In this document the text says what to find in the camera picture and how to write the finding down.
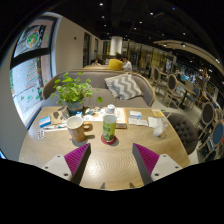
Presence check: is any colourful picture leaflet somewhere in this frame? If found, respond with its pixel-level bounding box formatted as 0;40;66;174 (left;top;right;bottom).
83;106;108;122

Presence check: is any blue white medicine box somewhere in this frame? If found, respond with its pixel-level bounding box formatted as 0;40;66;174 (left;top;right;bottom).
38;115;53;129

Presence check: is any person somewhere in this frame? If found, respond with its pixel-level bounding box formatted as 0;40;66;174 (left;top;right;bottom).
107;53;124;71
90;58;102;67
121;55;133;72

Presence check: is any framed food poster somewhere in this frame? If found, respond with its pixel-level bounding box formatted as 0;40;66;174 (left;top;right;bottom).
14;19;56;58

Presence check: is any wooden dining table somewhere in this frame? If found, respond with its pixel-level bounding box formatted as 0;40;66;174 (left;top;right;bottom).
176;79;196;108

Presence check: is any small blue white card box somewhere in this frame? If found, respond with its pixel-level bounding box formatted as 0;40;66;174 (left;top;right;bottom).
129;110;143;120

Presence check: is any clear plastic cup with straw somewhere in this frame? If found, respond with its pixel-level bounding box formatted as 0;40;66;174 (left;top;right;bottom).
152;111;173;138

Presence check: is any grey curved sofa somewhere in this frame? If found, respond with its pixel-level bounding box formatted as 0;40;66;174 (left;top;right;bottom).
41;69;157;109

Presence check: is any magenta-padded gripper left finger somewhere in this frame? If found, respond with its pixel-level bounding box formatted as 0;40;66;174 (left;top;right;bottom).
41;142;92;186

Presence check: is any white box with orange edge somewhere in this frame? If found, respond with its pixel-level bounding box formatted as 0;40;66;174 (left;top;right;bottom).
113;107;128;129

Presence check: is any white printed leaflet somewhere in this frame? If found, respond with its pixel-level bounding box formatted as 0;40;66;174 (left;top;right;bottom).
128;117;149;127

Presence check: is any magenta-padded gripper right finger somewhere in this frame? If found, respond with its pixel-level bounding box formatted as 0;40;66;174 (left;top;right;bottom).
131;142;184;186

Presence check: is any flat round red coaster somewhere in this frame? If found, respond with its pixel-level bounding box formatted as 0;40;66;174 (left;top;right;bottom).
100;134;119;146

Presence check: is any tan mug with white letters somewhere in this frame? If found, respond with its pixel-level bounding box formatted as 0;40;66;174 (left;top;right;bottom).
65;115;94;144

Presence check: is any grey white chevron cushion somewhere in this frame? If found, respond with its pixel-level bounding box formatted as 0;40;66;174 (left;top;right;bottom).
104;72;144;101

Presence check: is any group of dining chairs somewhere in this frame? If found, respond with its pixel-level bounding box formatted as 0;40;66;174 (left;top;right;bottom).
148;64;224;161

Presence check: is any green potted plant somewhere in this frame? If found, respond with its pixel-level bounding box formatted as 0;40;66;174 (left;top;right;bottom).
49;71;104;116

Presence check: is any yellow card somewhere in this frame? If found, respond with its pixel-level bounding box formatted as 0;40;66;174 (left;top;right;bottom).
151;109;165;118

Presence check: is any grey tufted armchair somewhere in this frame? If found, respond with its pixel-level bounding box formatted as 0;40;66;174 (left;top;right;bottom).
163;111;200;156

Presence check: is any green-labelled clear drink bottle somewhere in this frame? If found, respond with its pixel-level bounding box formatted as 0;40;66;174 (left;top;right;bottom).
101;103;118;144

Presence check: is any group of ceiling lights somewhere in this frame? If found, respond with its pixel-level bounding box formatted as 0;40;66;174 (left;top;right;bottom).
96;1;188;48

